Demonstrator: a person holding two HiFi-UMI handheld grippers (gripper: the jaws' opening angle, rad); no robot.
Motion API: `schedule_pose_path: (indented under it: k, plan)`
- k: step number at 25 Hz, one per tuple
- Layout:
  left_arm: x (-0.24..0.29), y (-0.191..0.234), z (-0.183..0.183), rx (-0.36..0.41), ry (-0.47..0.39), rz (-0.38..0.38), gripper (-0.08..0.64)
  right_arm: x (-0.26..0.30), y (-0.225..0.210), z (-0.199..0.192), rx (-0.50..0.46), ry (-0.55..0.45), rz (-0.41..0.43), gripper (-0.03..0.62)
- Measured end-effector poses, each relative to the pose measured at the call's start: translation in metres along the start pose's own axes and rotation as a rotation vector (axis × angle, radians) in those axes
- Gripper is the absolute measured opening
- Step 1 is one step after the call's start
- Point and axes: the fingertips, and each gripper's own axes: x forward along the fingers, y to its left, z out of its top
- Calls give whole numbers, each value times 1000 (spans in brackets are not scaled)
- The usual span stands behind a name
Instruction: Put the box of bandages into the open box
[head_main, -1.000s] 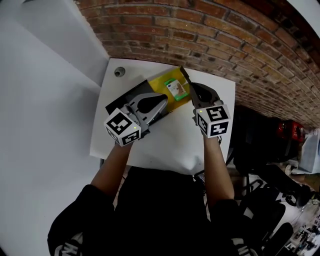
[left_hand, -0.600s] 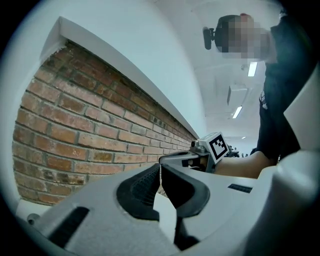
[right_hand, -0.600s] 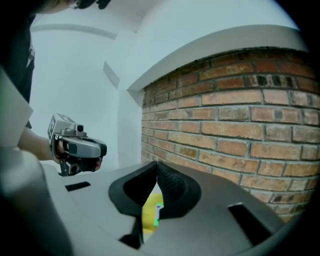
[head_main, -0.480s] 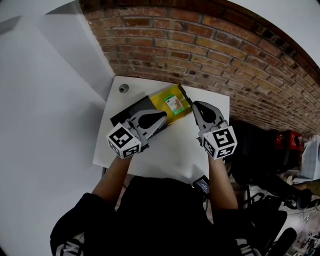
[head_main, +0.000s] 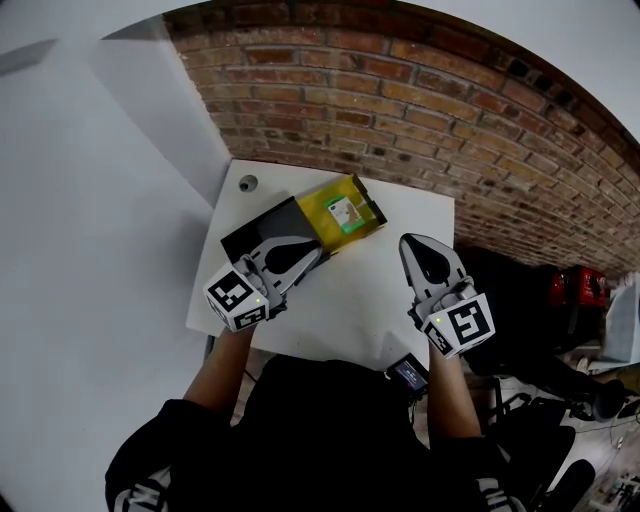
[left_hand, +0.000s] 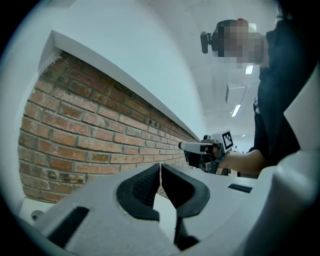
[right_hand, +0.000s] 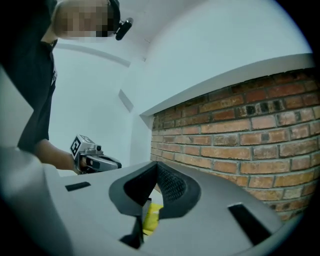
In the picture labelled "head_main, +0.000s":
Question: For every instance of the black device with screen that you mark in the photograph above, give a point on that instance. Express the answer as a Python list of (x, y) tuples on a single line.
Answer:
[(407, 372)]

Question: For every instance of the white table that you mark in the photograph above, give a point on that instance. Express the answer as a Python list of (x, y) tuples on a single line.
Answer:
[(350, 300)]

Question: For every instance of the green and white small box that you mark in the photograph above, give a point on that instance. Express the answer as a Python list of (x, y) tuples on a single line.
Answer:
[(342, 215)]

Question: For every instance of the person's black clothing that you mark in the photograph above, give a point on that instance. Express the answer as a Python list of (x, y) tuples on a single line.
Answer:
[(320, 440)]

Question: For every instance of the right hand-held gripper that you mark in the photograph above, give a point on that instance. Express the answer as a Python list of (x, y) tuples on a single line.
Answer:
[(465, 325)]

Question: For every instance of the person's left forearm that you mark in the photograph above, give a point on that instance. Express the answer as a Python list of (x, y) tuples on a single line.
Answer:
[(217, 375)]

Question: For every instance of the person's right forearm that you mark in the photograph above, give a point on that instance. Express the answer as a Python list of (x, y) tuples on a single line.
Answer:
[(452, 400)]

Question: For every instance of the white grey container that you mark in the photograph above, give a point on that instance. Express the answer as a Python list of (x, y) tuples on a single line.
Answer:
[(622, 320)]

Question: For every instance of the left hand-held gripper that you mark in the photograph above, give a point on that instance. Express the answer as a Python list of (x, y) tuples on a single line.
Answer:
[(230, 295)]

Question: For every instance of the red case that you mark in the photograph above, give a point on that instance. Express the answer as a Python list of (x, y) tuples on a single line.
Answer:
[(585, 287)]

